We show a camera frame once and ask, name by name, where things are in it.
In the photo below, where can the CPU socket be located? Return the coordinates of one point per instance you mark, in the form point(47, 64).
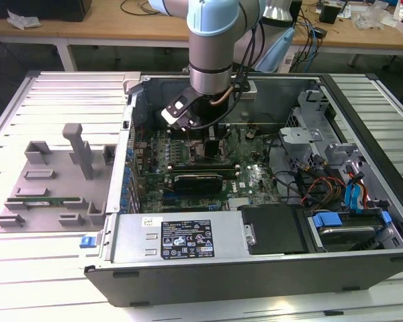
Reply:
point(196, 151)

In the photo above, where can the small black adapter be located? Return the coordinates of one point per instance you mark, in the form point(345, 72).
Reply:
point(320, 32)

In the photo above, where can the blue plastic release latch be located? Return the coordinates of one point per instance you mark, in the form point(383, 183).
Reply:
point(86, 242)

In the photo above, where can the black plastic shroud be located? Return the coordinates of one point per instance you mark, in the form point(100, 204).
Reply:
point(275, 231)

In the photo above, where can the large black box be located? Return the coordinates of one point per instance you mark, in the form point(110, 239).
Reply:
point(37, 8)

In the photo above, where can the green motherboard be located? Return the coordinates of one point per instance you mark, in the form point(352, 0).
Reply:
point(255, 188)

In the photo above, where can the silver power supply unit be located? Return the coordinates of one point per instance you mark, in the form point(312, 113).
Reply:
point(134, 234)

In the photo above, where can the silver chipset heatsink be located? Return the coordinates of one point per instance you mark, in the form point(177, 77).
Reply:
point(240, 203)

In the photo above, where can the crumpled white plastic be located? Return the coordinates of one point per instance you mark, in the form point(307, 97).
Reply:
point(21, 20)

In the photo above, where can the blue card retention clip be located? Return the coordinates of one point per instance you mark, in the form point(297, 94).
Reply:
point(127, 174)
point(123, 203)
point(131, 155)

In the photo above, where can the wooden desk white frame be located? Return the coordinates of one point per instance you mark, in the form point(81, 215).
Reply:
point(87, 30)

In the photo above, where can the grey parts rack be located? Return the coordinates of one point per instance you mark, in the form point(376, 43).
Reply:
point(64, 201)

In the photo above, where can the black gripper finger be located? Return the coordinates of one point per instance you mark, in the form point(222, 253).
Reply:
point(211, 149)

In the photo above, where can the coin battery holder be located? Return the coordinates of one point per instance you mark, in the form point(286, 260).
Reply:
point(251, 134)

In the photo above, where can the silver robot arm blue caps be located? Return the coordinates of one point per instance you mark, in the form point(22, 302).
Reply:
point(210, 53)

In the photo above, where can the black graphics card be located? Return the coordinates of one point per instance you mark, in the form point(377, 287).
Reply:
point(198, 184)

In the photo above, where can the black open PC case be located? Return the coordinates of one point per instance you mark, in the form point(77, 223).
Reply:
point(221, 285)

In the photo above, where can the black RAM slot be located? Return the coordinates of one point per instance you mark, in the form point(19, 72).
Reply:
point(224, 129)
point(201, 165)
point(205, 172)
point(188, 135)

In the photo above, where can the hard disk in blue carrier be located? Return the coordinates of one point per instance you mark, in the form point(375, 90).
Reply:
point(346, 234)

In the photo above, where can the small black cube device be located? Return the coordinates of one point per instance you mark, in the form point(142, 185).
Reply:
point(329, 15)

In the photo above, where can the silver metal drive cage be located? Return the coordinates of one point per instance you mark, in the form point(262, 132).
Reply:
point(300, 137)

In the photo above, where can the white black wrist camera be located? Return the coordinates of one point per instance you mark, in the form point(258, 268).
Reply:
point(178, 107)

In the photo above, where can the clear plastic wrapping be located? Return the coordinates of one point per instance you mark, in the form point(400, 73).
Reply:
point(372, 16)

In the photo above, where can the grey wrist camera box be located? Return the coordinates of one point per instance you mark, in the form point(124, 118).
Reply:
point(250, 90)

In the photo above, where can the green RAM stick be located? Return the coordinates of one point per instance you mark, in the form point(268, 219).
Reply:
point(53, 201)

